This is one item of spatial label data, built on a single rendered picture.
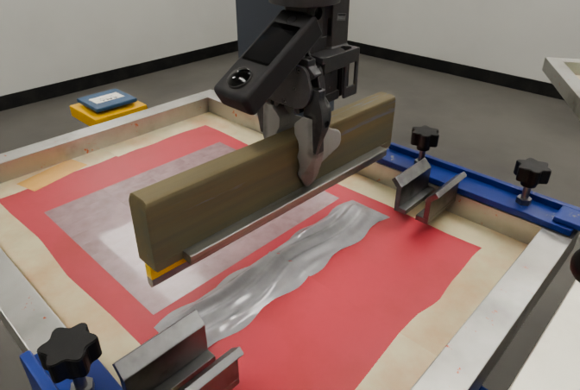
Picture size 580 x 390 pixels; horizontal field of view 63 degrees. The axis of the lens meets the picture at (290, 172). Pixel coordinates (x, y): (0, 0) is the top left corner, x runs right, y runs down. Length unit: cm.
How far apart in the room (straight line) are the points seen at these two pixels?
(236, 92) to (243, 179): 9
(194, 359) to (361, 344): 17
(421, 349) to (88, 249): 44
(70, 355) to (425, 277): 41
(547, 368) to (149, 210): 35
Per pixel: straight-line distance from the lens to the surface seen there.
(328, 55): 49
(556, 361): 46
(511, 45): 448
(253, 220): 49
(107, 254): 68
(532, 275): 62
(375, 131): 64
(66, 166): 93
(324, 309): 57
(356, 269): 62
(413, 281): 62
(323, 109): 48
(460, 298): 61
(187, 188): 43
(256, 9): 112
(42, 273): 69
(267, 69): 44
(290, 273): 60
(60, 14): 428
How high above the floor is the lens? 136
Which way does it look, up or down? 29 degrees down
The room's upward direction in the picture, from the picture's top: straight up
